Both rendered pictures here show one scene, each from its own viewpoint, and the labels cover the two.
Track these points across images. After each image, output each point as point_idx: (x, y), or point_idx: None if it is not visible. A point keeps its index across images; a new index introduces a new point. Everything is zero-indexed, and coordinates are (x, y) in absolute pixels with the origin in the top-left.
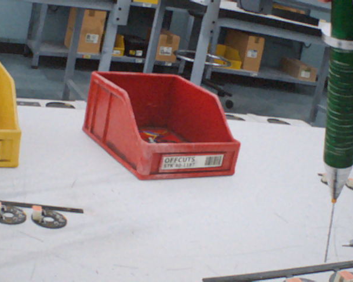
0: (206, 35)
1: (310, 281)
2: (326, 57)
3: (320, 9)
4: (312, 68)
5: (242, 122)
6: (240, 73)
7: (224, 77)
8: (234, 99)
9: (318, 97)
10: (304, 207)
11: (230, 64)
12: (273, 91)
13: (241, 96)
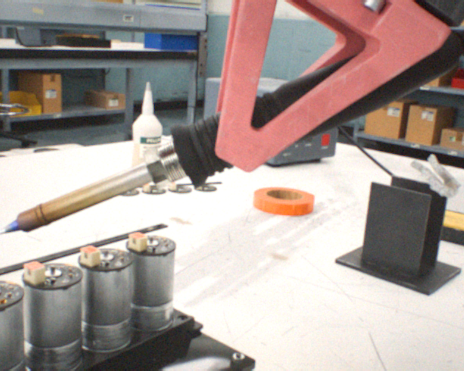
0: None
1: None
2: (129, 79)
3: (109, 28)
4: (119, 95)
5: (1, 158)
6: (43, 118)
7: (26, 126)
8: (41, 146)
9: (129, 123)
10: (63, 222)
11: (27, 110)
12: (82, 128)
13: (48, 141)
